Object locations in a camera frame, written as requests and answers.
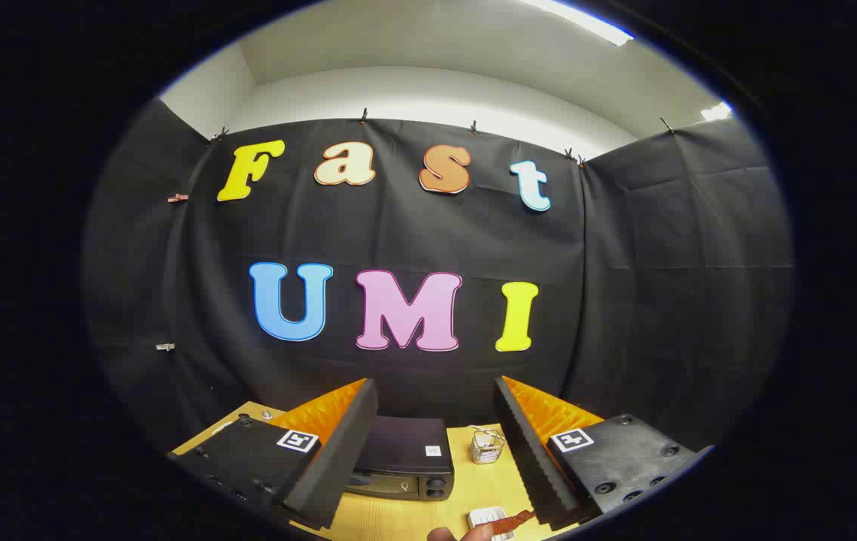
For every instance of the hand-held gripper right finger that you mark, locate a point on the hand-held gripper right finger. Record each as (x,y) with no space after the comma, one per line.
(526,443)

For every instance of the small ceiling light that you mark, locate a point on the small ceiling light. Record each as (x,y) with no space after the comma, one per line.
(717,111)

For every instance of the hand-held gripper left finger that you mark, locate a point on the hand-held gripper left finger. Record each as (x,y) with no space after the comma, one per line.
(342,443)

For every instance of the brown steak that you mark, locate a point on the brown steak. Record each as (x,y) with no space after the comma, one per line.
(513,521)

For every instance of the white rectangular dish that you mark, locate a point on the white rectangular dish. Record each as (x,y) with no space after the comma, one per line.
(483,517)

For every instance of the long ceiling light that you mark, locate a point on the long ceiling light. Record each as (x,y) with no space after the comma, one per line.
(579,19)

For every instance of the black toaster oven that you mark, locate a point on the black toaster oven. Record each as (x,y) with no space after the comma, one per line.
(406,445)

